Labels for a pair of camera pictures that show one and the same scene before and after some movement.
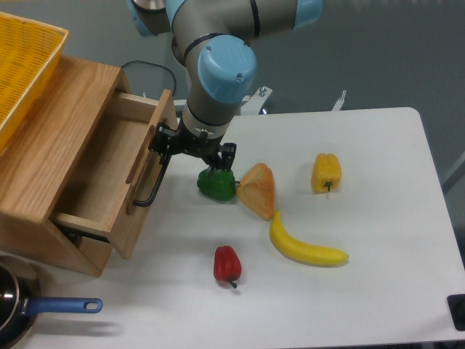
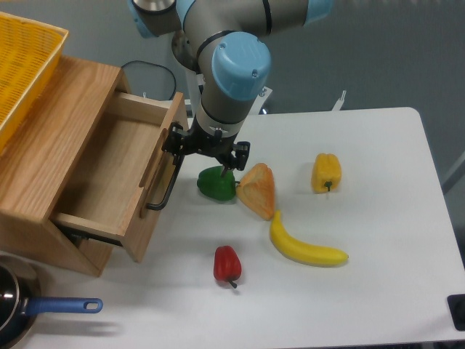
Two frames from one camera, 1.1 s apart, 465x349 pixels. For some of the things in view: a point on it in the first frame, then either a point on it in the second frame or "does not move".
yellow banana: [304, 253] does not move
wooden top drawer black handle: [166, 158] → [162, 198]
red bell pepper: [227, 265] does not move
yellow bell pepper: [326, 172] does not move
